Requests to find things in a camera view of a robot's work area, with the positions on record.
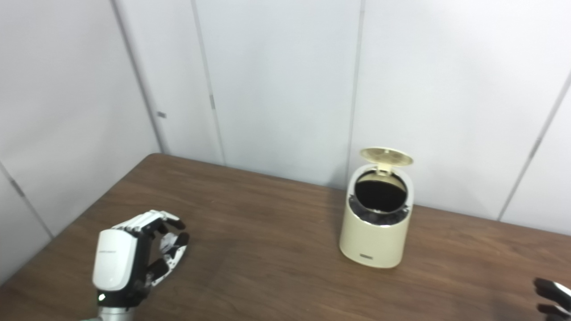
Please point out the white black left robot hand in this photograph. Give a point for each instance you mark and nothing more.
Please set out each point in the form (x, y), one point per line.
(113, 258)

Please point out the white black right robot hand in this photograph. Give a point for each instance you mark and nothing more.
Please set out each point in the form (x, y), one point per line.
(560, 292)

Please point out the cream-colored desktop bin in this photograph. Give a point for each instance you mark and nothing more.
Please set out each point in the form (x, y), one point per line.
(374, 243)

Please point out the black bin liner bag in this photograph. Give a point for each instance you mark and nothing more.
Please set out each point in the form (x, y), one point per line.
(379, 196)

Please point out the cream round bin lid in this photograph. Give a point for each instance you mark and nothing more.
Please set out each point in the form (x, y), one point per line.
(386, 156)

